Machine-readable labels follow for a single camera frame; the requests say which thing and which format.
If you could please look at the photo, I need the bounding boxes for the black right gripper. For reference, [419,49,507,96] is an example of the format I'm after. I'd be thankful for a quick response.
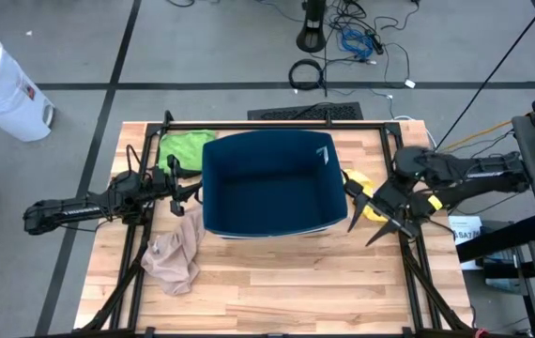
[344,177,437,248]

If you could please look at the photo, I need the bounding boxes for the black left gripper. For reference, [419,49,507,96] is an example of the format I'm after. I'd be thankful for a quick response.
[147,153,203,218]

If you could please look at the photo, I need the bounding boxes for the yellow towel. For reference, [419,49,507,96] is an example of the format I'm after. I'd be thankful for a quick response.
[342,168,390,223]

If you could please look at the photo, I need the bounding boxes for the green towel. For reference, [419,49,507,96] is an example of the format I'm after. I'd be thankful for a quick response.
[157,130,217,176]

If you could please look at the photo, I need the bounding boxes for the beige towel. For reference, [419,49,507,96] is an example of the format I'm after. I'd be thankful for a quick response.
[140,208,206,297]

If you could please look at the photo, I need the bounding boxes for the navy white-striped fabric basket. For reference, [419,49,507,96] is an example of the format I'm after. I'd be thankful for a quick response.
[201,130,349,239]

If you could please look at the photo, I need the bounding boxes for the white printed paper sheet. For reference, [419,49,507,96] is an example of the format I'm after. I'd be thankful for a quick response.
[448,214,484,271]

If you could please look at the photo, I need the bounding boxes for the black floor vent grille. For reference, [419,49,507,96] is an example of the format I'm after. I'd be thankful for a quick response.
[247,101,365,121]

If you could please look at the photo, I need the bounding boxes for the black crossbar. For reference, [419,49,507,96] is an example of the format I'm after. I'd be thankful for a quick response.
[454,214,535,264]

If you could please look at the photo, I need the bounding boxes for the thin black slanted pole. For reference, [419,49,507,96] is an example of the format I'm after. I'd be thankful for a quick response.
[435,0,535,151]

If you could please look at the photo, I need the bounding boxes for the black power strip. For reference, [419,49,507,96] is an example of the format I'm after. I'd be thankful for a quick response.
[364,30,386,55]

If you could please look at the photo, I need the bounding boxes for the black stand base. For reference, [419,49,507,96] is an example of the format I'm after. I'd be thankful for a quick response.
[295,0,328,54]

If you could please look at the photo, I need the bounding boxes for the white trash can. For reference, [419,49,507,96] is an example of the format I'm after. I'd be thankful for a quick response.
[0,30,56,143]

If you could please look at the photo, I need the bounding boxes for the black metal table frame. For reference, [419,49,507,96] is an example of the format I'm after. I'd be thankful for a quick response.
[77,110,478,338]

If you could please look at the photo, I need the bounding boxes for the white cable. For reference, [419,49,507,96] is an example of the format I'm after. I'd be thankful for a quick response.
[379,91,437,149]

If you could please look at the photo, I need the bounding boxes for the yellow cable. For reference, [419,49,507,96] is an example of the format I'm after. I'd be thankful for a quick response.
[436,96,535,154]

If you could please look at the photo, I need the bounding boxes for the coiled black cable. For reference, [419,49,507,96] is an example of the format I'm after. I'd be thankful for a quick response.
[287,58,325,91]

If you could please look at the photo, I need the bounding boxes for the blue cable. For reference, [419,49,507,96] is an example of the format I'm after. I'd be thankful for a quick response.
[340,27,375,60]

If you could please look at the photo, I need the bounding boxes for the tangled black floor cables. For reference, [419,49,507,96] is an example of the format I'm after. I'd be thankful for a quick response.
[326,0,421,90]

